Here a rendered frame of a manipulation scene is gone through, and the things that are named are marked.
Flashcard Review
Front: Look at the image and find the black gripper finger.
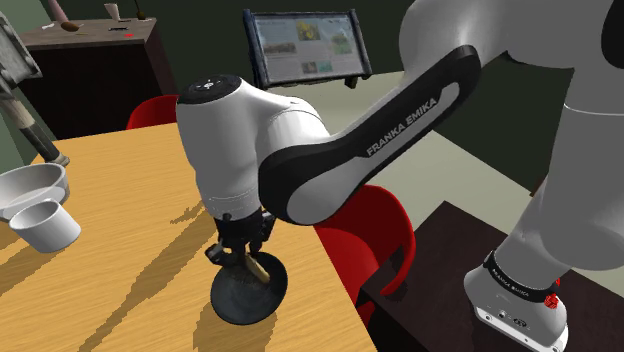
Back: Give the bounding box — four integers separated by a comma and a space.
204, 241, 238, 267

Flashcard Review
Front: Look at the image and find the tan wooden stick utensil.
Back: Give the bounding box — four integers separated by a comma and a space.
243, 252, 272, 285

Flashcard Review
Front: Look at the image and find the black round plate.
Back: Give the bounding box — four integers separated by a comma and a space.
209, 251, 289, 327

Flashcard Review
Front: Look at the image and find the red chair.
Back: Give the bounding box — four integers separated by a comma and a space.
313, 183, 418, 329
126, 94, 181, 131

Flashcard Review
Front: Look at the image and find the white cup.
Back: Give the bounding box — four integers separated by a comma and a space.
9, 198, 83, 255

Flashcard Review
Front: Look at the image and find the black framed tablet screen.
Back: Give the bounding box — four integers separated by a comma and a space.
242, 8, 374, 91

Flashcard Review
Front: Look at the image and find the dark robot stand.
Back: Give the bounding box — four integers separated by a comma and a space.
357, 199, 624, 352

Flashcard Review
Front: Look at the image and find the white bowl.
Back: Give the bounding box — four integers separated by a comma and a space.
0, 162, 71, 223

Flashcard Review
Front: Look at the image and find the dark wooden cabinet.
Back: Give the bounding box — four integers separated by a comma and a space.
16, 0, 179, 141

